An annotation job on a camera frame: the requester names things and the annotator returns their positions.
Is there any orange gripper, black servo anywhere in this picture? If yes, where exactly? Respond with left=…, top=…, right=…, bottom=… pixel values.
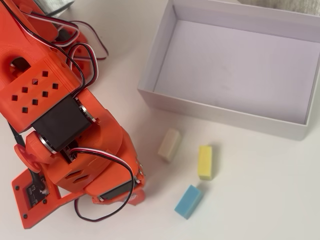
left=84, top=158, right=146, bottom=206

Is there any red white black servo cable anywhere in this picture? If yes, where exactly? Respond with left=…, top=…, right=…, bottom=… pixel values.
left=67, top=19, right=110, bottom=61
left=69, top=147, right=137, bottom=223
left=2, top=0, right=100, bottom=97

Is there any white cardboard box bin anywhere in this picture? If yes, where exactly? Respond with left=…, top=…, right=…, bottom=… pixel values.
left=137, top=0, right=320, bottom=142

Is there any black table clamp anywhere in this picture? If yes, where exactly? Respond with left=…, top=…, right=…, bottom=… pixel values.
left=59, top=27, right=74, bottom=43

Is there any orange robot base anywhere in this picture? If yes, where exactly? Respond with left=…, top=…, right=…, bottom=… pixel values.
left=53, top=24, right=100, bottom=83

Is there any thick black camera cable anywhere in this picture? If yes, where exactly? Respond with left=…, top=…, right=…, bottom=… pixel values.
left=6, top=121, right=45, bottom=193

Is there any yellow foam cuboid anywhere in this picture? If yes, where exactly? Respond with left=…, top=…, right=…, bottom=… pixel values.
left=197, top=144, right=213, bottom=181

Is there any wrist camera on orange mount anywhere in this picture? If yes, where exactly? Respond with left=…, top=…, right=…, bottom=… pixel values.
left=11, top=168, right=87, bottom=230

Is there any blue foam cuboid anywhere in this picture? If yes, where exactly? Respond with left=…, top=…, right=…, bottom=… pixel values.
left=174, top=184, right=204, bottom=220

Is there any cream foam cuboid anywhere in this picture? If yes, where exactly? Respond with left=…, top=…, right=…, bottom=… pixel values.
left=157, top=128, right=181, bottom=163

